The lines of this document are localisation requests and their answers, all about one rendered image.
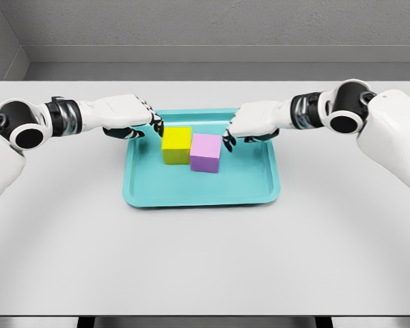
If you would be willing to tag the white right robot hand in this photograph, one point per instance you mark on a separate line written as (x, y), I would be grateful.
(256, 118)

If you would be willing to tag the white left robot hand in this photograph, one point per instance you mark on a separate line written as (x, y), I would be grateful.
(126, 111)

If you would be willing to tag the yellow cube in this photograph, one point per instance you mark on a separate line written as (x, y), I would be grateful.
(176, 141)

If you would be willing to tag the pink cube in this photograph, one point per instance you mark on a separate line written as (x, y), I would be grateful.
(205, 150)

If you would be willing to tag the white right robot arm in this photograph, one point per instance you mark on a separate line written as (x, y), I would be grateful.
(362, 116)

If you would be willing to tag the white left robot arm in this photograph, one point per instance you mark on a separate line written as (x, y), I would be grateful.
(37, 136)

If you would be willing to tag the teal tray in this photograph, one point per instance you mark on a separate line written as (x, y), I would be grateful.
(201, 184)

